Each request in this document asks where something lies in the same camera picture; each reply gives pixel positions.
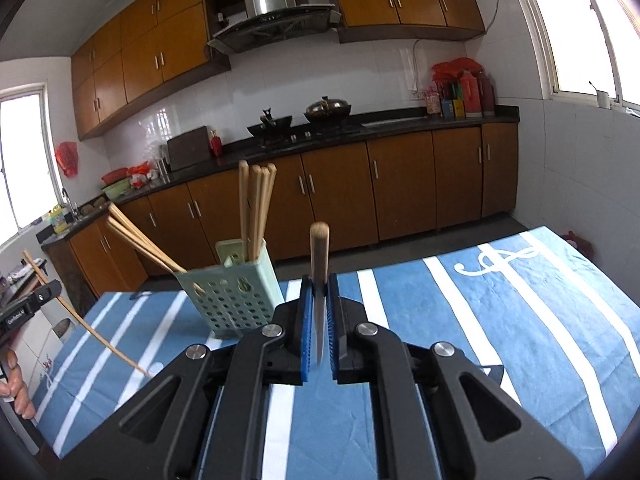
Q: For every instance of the small red bottle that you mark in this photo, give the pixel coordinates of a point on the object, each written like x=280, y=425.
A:
x=216, y=144

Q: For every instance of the large bright window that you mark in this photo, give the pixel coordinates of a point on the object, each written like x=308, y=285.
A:
x=575, y=20

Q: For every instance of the black kitchen countertop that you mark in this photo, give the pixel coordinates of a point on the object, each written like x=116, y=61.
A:
x=400, y=122

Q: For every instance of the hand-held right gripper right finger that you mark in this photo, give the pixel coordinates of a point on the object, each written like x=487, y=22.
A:
x=333, y=332

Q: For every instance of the green basin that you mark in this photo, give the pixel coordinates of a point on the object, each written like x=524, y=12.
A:
x=117, y=191

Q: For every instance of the pink packet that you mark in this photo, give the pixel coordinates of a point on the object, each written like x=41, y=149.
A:
x=432, y=102

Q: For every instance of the dark brown chopping board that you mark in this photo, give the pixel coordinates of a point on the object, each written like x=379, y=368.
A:
x=189, y=149

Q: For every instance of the large red bottle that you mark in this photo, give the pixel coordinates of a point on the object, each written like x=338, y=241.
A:
x=468, y=95

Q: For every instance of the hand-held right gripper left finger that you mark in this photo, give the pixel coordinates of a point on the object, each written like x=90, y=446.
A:
x=305, y=332

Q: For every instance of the blue white striped tablecloth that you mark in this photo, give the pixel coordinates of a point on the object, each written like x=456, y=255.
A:
x=475, y=335

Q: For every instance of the person's left hand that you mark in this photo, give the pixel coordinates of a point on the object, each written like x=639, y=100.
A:
x=20, y=390

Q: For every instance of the white cup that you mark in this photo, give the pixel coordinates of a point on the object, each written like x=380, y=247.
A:
x=602, y=99

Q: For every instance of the small side window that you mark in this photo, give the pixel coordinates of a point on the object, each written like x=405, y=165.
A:
x=22, y=160

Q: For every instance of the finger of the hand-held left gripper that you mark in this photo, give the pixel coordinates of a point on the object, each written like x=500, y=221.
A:
x=30, y=305

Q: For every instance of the steel range hood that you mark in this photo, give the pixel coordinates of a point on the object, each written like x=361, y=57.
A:
x=272, y=10

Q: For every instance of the brown lower kitchen cabinets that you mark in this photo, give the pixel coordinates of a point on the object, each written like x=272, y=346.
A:
x=400, y=185

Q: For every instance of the black wok with lid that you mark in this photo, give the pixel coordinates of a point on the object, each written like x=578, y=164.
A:
x=327, y=110

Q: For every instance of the dark brown bottle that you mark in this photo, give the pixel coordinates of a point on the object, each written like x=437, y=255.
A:
x=486, y=92

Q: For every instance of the red plastic bag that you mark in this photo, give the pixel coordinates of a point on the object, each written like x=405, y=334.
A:
x=67, y=159

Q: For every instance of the green perforated utensil holder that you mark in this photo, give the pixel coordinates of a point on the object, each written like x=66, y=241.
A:
x=235, y=305

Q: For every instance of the red basin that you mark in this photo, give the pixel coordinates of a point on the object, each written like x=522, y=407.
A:
x=116, y=177

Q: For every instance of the metal faucet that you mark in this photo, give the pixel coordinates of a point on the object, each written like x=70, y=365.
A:
x=70, y=205

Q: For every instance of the yellow detergent bottle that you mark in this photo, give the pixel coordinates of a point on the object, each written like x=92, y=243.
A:
x=59, y=220

